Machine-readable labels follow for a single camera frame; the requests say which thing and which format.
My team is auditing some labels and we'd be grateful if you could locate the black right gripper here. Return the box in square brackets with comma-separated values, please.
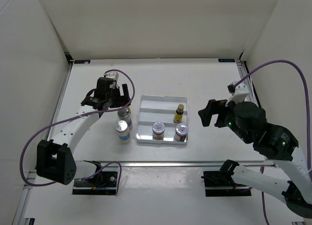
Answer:
[198, 96, 252, 144]

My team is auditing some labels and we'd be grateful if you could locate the blue-label silver-lid shaker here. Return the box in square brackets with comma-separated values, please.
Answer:
[115, 120, 131, 143]
[117, 108, 133, 130]

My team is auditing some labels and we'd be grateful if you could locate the yellow sauce bottle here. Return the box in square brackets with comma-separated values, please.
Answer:
[173, 104, 184, 123]

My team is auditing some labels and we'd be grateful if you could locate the red-label spice jar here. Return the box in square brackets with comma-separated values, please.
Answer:
[152, 122, 165, 140]
[174, 123, 189, 142]

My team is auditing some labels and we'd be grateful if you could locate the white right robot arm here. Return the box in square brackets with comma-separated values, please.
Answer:
[198, 100, 312, 219]

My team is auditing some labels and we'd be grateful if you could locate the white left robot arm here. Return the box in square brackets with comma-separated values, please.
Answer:
[36, 72, 131, 186]

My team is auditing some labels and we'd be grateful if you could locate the white compartment tray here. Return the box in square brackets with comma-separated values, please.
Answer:
[136, 95, 189, 145]

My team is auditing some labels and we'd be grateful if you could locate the blue label right corner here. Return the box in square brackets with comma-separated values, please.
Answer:
[218, 58, 235, 63]

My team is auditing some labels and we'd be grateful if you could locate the blue label corner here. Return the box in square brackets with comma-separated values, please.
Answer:
[74, 60, 91, 64]
[218, 58, 235, 63]

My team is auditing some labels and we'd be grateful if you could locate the blue label left corner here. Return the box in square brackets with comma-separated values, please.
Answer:
[74, 60, 91, 64]

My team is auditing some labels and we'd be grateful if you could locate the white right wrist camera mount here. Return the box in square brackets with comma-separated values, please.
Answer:
[225, 82, 249, 107]

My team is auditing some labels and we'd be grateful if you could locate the aluminium right side rail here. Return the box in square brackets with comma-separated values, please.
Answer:
[235, 59, 261, 108]

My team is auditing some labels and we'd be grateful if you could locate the aluminium rail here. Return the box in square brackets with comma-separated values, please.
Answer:
[70, 161, 273, 168]
[235, 59, 261, 108]

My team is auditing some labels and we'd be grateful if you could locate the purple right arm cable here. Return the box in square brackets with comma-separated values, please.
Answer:
[234, 60, 312, 225]

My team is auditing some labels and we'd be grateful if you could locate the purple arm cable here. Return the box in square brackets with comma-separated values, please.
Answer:
[234, 60, 312, 225]
[19, 69, 136, 195]

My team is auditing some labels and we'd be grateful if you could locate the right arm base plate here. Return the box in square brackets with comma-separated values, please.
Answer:
[201, 171, 252, 197]

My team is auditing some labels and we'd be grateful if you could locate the aluminium front rail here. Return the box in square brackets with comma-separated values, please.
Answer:
[70, 161, 273, 168]

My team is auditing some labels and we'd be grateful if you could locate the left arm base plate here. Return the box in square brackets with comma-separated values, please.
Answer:
[72, 169, 119, 196]

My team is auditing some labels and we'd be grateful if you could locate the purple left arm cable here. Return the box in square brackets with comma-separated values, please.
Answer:
[19, 69, 136, 195]

